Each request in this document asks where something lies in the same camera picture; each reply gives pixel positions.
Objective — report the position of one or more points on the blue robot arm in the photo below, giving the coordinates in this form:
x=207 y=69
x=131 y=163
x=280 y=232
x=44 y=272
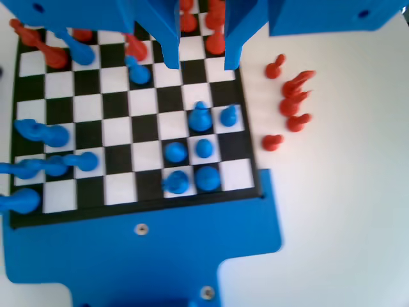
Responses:
x=191 y=303

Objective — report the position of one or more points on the red chess king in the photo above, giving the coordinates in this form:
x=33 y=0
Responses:
x=187 y=4

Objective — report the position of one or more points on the blue chess bishop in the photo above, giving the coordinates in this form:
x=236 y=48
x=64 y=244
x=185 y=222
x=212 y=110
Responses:
x=199 y=121

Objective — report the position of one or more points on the red chess bishop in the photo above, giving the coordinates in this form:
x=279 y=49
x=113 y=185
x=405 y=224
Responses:
x=56 y=57

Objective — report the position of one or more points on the blue chess king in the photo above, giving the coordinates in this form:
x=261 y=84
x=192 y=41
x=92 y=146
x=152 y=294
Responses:
x=207 y=178

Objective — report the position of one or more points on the blue chess rook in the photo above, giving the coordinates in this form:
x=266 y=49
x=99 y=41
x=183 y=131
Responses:
x=25 y=199
x=175 y=183

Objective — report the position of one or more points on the blue chess knight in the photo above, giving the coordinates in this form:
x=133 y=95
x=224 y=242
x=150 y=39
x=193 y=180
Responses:
x=54 y=136

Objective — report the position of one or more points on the black and white chessboard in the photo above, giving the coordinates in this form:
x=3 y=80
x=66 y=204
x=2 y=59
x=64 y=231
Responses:
x=118 y=128

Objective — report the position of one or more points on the silver plate screw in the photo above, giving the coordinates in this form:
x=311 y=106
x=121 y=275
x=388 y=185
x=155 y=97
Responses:
x=140 y=229
x=207 y=292

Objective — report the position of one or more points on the blue base mounting plate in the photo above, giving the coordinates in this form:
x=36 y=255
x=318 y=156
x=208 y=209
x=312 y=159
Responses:
x=128 y=262

